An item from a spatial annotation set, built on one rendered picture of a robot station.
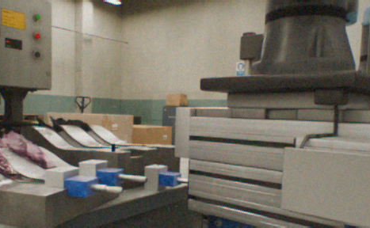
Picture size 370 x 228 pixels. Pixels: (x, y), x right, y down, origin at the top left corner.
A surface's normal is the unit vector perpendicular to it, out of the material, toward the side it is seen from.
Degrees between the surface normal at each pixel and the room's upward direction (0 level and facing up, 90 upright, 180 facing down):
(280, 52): 73
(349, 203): 90
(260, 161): 90
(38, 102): 90
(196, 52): 90
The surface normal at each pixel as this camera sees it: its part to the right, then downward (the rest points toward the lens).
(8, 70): 0.80, 0.07
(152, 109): -0.65, 0.05
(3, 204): -0.34, 0.07
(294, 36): -0.51, -0.25
